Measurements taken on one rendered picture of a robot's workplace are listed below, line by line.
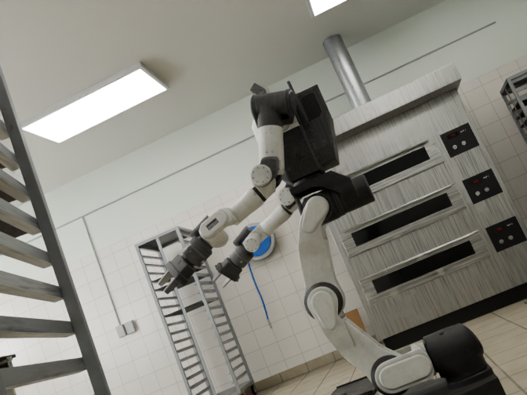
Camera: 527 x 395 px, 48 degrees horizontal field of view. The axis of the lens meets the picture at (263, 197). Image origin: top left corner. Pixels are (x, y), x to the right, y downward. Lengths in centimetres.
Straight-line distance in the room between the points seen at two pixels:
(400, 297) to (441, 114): 162
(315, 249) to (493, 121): 449
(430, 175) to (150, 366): 365
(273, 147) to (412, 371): 91
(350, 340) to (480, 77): 474
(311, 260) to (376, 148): 321
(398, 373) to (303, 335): 423
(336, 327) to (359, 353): 13
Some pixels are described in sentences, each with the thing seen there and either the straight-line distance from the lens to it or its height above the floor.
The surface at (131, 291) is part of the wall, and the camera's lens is 693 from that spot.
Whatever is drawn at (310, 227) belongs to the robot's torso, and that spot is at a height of 87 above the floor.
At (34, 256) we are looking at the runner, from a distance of 144.
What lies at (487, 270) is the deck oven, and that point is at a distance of 532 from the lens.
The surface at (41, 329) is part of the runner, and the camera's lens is 130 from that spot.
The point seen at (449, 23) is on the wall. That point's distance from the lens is 681.
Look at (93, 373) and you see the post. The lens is 152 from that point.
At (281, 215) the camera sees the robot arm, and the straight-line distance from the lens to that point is 257.
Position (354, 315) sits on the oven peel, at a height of 36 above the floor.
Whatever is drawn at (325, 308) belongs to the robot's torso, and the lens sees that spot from 220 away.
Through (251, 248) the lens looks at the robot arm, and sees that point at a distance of 259.
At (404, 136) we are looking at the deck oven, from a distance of 539.
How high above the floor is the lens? 61
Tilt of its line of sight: 11 degrees up
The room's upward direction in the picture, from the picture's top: 23 degrees counter-clockwise
